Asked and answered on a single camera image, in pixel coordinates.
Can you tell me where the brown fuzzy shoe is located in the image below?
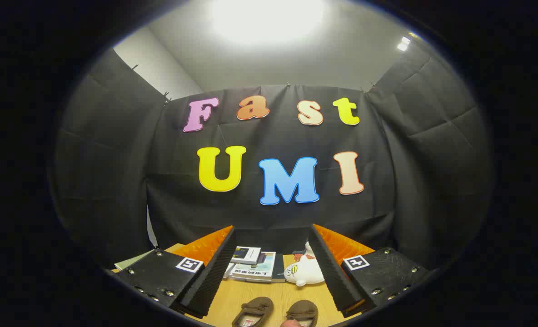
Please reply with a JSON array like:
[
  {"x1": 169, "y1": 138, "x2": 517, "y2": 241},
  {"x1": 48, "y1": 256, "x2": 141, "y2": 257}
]
[
  {"x1": 286, "y1": 300, "x2": 319, "y2": 327},
  {"x1": 232, "y1": 297, "x2": 274, "y2": 327}
]

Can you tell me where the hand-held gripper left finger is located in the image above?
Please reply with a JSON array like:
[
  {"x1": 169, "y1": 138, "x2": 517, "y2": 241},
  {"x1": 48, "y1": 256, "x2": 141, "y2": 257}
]
[{"x1": 115, "y1": 226, "x2": 237, "y2": 318}]

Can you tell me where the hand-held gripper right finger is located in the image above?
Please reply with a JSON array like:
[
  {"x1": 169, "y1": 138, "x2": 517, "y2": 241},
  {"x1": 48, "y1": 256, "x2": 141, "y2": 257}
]
[{"x1": 309, "y1": 223, "x2": 433, "y2": 318}]

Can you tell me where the large ceiling light panel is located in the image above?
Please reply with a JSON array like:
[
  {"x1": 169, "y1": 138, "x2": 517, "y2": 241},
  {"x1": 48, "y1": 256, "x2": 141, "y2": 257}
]
[{"x1": 208, "y1": 0, "x2": 329, "y2": 46}]

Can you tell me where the white plush toy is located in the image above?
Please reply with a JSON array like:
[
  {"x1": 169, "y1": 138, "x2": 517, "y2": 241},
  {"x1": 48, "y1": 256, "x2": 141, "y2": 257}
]
[{"x1": 284, "y1": 254, "x2": 325, "y2": 287}]

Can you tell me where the white and light blue book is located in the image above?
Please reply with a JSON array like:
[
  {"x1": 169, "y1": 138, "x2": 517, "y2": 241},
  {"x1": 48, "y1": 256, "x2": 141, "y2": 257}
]
[{"x1": 230, "y1": 252, "x2": 276, "y2": 283}]

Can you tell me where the black book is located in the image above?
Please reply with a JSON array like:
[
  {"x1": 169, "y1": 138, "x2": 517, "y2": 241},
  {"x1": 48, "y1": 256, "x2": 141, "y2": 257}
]
[{"x1": 271, "y1": 253, "x2": 286, "y2": 283}]

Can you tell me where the book with dark blue cover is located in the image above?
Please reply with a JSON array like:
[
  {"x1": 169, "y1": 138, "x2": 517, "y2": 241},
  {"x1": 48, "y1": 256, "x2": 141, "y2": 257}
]
[{"x1": 231, "y1": 246, "x2": 261, "y2": 265}]

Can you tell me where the green fabric storage box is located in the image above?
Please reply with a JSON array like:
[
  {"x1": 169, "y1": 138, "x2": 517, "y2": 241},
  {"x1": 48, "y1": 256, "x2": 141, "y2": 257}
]
[{"x1": 114, "y1": 249, "x2": 155, "y2": 272}]

